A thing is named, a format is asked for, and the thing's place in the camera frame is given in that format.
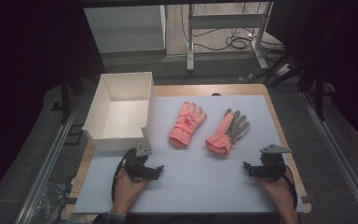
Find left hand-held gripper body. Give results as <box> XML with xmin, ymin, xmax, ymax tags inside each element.
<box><xmin>122</xmin><ymin>143</ymin><xmax>158</xmax><ymax>183</ymax></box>

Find black floor cables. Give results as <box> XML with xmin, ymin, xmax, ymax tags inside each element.
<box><xmin>181</xmin><ymin>3</ymin><xmax>285</xmax><ymax>53</ymax></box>

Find clear plastic bag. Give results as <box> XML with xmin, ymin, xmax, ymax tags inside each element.
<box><xmin>32</xmin><ymin>181</ymin><xmax>76</xmax><ymax>224</ymax></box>

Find white power strip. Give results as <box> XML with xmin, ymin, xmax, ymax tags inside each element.
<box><xmin>272</xmin><ymin>63</ymin><xmax>292</xmax><ymax>77</ymax></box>

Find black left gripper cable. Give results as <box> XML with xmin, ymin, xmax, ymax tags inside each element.
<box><xmin>111</xmin><ymin>148</ymin><xmax>136</xmax><ymax>204</ymax></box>

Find white cabinet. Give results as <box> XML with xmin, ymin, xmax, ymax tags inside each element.
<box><xmin>83</xmin><ymin>5</ymin><xmax>168</xmax><ymax>54</ymax></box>

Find dark right gripper cable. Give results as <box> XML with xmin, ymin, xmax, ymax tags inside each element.
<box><xmin>282</xmin><ymin>164</ymin><xmax>299</xmax><ymax>210</ymax></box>

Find white metal desk frame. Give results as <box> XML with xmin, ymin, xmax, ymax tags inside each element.
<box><xmin>186</xmin><ymin>2</ymin><xmax>275</xmax><ymax>73</ymax></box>

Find pink glove with red print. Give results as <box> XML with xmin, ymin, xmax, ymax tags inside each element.
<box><xmin>168</xmin><ymin>101</ymin><xmax>208</xmax><ymax>149</ymax></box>

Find white cardboard box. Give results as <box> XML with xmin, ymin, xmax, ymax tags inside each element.
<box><xmin>82</xmin><ymin>72</ymin><xmax>157</xmax><ymax>153</ymax></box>

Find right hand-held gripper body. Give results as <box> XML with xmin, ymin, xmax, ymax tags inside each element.
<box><xmin>254</xmin><ymin>144</ymin><xmax>293</xmax><ymax>181</ymax></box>

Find person's right hand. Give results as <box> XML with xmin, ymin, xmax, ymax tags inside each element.
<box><xmin>258</xmin><ymin>175</ymin><xmax>294</xmax><ymax>204</ymax></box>

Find person's left hand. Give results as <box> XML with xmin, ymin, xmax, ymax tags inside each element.
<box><xmin>114</xmin><ymin>167</ymin><xmax>150</xmax><ymax>206</ymax></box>

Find aluminium rail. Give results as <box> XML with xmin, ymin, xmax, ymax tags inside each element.
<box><xmin>300</xmin><ymin>91</ymin><xmax>358</xmax><ymax>224</ymax></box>
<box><xmin>14</xmin><ymin>94</ymin><xmax>83</xmax><ymax>224</ymax></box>

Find black stand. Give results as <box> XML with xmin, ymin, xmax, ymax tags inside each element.
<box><xmin>297</xmin><ymin>69</ymin><xmax>338</xmax><ymax>122</ymax></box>
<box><xmin>50</xmin><ymin>69</ymin><xmax>87</xmax><ymax>125</ymax></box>

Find pink glove with grey palm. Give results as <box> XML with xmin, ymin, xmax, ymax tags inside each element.
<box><xmin>204</xmin><ymin>107</ymin><xmax>251</xmax><ymax>157</ymax></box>

